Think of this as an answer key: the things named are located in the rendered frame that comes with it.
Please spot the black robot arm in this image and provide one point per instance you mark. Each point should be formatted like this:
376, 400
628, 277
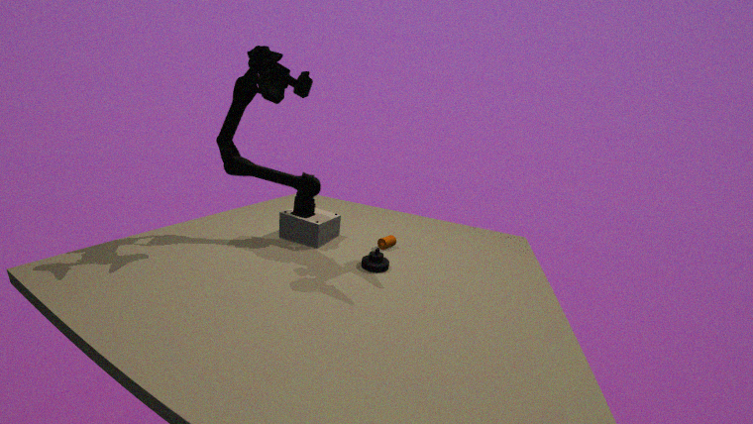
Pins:
245, 90

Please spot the orange knob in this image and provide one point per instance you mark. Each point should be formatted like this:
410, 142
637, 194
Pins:
386, 242

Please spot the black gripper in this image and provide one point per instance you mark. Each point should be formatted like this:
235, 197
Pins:
265, 60

